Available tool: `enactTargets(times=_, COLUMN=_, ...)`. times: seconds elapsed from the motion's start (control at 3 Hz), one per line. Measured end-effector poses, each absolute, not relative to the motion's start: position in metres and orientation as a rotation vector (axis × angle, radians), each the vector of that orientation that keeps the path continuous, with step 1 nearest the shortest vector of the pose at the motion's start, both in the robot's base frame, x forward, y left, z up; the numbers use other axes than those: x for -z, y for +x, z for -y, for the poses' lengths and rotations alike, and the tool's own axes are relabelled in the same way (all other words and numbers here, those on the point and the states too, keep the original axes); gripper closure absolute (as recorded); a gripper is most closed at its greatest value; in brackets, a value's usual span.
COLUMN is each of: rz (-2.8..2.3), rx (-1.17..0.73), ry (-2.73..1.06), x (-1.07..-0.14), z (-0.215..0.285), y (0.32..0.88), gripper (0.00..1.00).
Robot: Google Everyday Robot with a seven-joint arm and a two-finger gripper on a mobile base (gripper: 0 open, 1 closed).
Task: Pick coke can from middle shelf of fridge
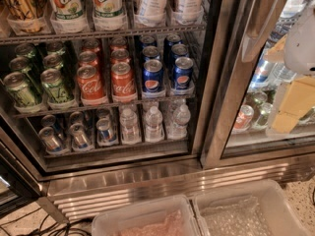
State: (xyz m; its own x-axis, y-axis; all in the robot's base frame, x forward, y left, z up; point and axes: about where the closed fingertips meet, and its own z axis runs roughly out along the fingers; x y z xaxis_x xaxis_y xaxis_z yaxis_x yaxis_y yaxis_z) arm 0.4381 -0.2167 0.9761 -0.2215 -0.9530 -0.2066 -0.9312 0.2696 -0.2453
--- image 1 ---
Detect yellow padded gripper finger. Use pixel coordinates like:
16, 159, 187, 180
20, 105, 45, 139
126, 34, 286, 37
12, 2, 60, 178
271, 76, 315, 134

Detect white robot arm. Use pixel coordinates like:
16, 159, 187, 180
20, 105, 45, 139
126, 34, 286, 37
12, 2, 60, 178
269, 6, 315, 134

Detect glass fridge door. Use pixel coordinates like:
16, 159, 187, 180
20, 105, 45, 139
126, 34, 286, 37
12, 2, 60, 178
200, 0, 315, 169

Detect front right Pepsi can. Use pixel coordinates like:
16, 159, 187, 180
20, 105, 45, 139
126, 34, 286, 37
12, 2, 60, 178
171, 57, 193, 89

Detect second row right Pepsi can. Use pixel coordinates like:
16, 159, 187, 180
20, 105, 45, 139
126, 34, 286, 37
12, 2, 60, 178
169, 43, 189, 66

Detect second row pepsi can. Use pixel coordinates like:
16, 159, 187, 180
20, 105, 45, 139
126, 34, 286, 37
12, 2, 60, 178
142, 46, 160, 62
169, 43, 189, 66

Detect front left Pepsi can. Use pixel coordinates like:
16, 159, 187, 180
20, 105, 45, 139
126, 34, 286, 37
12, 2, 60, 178
142, 59, 163, 92

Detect second row left Pepsi can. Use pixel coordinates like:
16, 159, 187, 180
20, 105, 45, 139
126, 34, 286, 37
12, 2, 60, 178
142, 46, 160, 62

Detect second row right Coca-Cola can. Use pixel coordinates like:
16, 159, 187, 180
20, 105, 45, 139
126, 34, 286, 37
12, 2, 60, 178
110, 49, 131, 65

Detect second row coca-cola can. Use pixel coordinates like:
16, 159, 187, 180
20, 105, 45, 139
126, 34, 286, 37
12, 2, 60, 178
110, 49, 131, 65
79, 51, 99, 69

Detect front right Red Bull can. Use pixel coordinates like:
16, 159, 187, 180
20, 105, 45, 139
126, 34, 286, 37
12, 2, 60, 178
96, 119, 116, 146

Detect red bull can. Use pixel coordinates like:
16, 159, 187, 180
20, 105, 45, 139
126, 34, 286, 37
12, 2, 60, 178
96, 119, 116, 146
70, 123, 92, 149
38, 127, 65, 152

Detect second row left Coca-Cola can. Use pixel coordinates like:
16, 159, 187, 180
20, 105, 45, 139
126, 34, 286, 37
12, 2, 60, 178
79, 51, 99, 69

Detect front middle Red Bull can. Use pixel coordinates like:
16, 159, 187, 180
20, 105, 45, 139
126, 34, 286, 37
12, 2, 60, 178
70, 123, 92, 149

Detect front right green can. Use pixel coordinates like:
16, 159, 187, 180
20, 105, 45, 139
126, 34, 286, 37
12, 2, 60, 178
40, 69, 74, 103

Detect green can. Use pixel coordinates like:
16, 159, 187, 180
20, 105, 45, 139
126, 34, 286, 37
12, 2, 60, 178
4, 72, 41, 107
40, 69, 74, 103

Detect front left Red Bull can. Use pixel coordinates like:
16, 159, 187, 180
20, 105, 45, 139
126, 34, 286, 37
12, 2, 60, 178
38, 127, 65, 152

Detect front left green can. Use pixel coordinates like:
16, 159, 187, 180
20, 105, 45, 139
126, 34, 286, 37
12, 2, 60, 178
4, 72, 41, 107

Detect right clear plastic bin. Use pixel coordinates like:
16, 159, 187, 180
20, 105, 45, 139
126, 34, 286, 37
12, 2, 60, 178
192, 180, 311, 236

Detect clear plastic bin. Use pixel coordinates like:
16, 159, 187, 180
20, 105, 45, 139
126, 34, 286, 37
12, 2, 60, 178
92, 195, 200, 236
192, 180, 311, 236

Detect right water bottle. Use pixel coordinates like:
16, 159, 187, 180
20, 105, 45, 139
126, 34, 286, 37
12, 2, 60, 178
166, 104, 191, 140

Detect water bottle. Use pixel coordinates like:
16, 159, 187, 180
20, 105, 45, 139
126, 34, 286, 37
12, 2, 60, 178
145, 106, 163, 142
166, 104, 191, 140
120, 107, 140, 145

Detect middle water bottle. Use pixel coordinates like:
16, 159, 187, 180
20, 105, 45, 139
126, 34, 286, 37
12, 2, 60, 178
145, 106, 163, 142

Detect left clear plastic bin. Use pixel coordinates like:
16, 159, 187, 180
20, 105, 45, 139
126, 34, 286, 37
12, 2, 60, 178
92, 195, 200, 236

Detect left water bottle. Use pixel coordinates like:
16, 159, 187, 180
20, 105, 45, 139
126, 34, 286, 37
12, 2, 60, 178
120, 107, 140, 145

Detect right 7UP bottle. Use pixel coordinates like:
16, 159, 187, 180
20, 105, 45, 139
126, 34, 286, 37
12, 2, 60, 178
90, 0, 126, 18

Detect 7up bottle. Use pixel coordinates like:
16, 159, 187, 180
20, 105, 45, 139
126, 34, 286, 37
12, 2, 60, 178
49, 0, 84, 21
90, 0, 126, 18

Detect left 7UP bottle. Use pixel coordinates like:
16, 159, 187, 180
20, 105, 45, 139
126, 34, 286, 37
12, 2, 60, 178
49, 0, 84, 21

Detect black floor cables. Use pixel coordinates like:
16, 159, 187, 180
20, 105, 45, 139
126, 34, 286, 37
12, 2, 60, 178
0, 207, 93, 236

